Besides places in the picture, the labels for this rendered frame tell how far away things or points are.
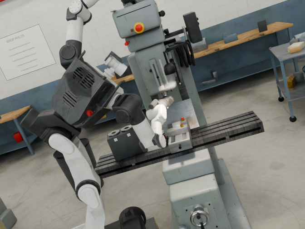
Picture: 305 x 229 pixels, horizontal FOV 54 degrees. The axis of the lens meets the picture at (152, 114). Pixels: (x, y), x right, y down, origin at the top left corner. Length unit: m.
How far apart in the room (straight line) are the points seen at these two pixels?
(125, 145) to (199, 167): 0.55
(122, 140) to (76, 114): 0.71
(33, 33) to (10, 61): 0.82
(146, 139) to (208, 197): 0.60
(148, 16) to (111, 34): 4.54
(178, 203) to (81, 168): 0.65
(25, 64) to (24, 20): 0.91
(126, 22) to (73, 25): 0.30
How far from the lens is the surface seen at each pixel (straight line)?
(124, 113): 1.49
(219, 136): 2.10
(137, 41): 1.90
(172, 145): 2.00
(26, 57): 6.90
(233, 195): 2.70
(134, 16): 1.79
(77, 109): 1.51
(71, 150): 1.67
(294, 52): 4.03
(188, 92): 2.47
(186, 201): 1.96
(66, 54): 1.67
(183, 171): 2.04
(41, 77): 6.87
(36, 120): 1.66
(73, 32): 1.76
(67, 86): 1.53
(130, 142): 2.17
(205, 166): 2.03
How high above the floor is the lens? 1.81
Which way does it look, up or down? 18 degrees down
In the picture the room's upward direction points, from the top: 20 degrees counter-clockwise
